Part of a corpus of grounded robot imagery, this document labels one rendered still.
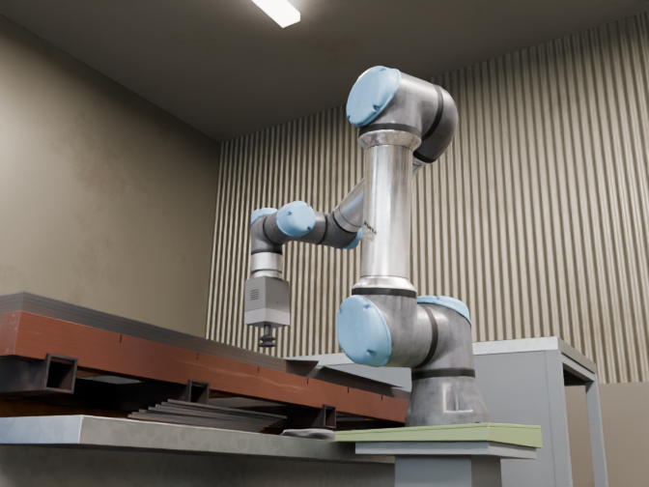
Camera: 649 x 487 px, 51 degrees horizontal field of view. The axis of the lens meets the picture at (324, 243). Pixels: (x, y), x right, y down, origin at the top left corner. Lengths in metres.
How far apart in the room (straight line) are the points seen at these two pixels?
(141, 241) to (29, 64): 1.33
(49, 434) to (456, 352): 0.70
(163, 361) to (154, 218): 3.90
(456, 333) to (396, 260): 0.18
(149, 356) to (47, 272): 3.29
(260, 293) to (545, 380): 1.06
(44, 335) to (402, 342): 0.56
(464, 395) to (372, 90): 0.56
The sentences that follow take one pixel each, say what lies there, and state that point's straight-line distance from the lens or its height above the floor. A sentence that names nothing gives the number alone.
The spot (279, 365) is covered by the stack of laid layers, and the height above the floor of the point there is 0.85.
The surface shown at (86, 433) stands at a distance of 0.82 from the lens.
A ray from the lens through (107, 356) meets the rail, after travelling 1.11.
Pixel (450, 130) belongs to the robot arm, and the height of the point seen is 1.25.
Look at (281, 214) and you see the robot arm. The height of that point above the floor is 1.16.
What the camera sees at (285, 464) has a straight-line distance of 1.40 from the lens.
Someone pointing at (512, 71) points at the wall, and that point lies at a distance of 4.62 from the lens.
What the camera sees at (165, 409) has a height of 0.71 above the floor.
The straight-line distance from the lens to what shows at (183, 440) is 0.93.
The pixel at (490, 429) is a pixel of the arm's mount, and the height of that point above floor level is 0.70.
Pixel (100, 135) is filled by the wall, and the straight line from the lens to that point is 4.92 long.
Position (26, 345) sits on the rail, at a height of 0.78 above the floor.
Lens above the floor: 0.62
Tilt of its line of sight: 19 degrees up
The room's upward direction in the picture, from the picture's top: 1 degrees clockwise
